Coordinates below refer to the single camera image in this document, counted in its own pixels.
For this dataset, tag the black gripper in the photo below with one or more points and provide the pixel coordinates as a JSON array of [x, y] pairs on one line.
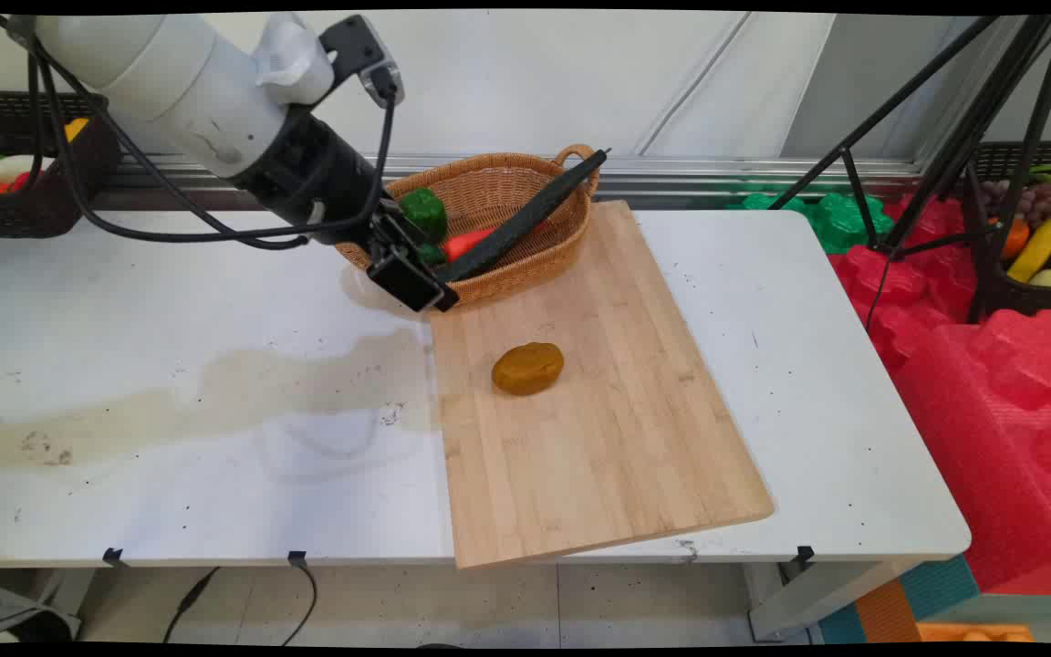
[[311, 173]]

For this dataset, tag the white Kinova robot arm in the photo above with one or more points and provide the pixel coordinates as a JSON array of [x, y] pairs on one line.
[[170, 82]]

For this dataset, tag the small green toy vegetable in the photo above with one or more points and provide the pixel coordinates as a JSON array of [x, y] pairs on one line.
[[431, 255]]

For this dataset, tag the green toy bell pepper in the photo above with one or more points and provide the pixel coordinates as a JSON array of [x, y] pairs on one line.
[[423, 212]]

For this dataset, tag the red toy carrot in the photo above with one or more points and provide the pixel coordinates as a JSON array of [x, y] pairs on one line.
[[463, 245]]

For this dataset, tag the woven wicker basket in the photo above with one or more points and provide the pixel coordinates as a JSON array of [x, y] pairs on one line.
[[507, 182]]

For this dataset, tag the brown toy potato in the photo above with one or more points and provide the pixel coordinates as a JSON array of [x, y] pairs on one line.
[[527, 369]]

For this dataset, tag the bamboo cutting board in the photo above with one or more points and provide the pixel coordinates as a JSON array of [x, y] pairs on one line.
[[598, 411]]

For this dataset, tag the black table edge clip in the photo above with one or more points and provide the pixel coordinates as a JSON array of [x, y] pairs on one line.
[[804, 553], [297, 557], [112, 556]]

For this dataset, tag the yellow toy vegetable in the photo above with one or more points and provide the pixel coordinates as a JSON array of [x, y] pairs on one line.
[[75, 129]]

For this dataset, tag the black basket with vegetables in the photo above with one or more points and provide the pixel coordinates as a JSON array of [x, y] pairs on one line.
[[42, 214]]

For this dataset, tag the white toy radish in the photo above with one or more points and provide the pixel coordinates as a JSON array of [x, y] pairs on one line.
[[22, 168]]

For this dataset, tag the green foam mat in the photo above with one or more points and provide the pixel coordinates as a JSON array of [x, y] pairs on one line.
[[840, 224]]

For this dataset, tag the red foam mat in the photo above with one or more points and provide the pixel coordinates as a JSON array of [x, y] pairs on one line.
[[909, 283]]

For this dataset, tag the white table leg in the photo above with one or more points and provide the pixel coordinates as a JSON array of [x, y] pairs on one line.
[[817, 598]]

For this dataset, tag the grey bag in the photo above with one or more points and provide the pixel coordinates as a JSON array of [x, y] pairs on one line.
[[15, 620]]

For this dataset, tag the orange toy fruit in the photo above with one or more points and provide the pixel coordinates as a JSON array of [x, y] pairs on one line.
[[1014, 239]]

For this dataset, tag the teal and orange mat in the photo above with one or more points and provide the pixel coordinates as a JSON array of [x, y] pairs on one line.
[[909, 602]]

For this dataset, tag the black basket with fruit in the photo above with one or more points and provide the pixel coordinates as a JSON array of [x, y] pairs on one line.
[[1032, 299]]

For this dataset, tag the yellow toy banana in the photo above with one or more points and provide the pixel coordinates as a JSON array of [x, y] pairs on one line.
[[1036, 248]]

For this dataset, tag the purple toy grapes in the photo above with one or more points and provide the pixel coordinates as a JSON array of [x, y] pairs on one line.
[[1036, 203]]

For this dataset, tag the orange foam piece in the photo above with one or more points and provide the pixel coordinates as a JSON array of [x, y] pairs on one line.
[[972, 632]]

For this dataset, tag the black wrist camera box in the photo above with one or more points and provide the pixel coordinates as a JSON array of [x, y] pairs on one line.
[[363, 50]]

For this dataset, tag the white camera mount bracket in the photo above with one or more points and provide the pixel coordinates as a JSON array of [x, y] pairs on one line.
[[293, 59]]

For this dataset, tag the aluminium window rail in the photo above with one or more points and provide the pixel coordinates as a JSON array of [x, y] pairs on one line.
[[717, 169]]

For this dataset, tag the black camera tripod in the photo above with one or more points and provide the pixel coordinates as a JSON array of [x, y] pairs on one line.
[[890, 105]]

